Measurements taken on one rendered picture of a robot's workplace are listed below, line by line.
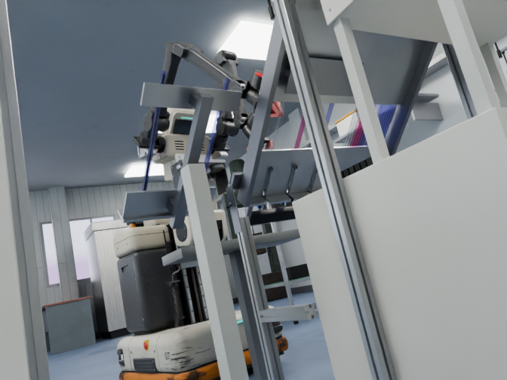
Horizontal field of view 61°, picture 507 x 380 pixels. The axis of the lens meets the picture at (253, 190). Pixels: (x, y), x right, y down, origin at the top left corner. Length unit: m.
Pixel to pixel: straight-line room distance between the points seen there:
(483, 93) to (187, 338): 1.48
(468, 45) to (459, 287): 0.46
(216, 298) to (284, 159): 0.58
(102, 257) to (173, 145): 5.92
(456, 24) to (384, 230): 0.45
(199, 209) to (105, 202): 8.36
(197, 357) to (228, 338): 0.66
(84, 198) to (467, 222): 9.02
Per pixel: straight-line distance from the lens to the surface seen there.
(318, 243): 1.22
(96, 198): 9.64
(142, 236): 2.26
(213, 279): 1.30
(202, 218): 1.32
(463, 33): 0.94
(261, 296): 1.50
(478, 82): 0.90
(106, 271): 7.96
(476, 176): 0.89
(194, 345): 1.95
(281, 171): 1.59
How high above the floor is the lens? 0.42
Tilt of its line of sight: 12 degrees up
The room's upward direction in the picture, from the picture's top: 13 degrees counter-clockwise
